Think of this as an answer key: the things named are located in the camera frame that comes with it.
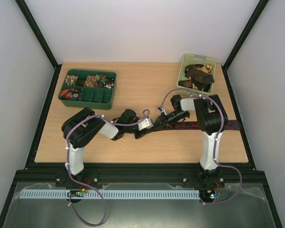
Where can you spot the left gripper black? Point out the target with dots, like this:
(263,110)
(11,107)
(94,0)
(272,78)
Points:
(144,132)

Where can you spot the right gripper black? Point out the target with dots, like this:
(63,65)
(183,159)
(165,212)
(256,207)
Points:
(162,120)

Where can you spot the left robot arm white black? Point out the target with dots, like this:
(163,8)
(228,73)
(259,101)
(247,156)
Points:
(80,129)

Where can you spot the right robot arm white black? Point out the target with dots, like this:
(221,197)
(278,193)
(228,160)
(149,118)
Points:
(211,118)

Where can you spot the pile of brown ties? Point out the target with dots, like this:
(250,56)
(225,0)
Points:
(198,77)

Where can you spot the green compartment tray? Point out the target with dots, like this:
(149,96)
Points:
(92,97)

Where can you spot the rolled tie teal brown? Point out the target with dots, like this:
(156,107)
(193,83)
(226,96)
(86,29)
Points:
(100,79)

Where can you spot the light green plastic basket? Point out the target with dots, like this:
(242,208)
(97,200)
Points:
(189,59)

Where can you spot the rolled tie orange brown pattern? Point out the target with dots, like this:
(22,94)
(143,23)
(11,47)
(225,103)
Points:
(91,81)

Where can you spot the rolled tie grey patterned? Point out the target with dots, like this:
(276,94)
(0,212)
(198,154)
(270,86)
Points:
(76,94)

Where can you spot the rolled tie red orange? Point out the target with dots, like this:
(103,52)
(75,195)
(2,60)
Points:
(66,94)

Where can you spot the rolled tie brown white pattern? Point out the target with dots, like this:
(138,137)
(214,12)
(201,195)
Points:
(71,80)

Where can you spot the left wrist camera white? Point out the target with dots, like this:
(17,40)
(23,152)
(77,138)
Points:
(145,124)

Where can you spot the black aluminium frame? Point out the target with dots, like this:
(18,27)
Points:
(134,172)

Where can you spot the light blue cable duct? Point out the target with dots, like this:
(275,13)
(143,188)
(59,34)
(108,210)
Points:
(113,194)

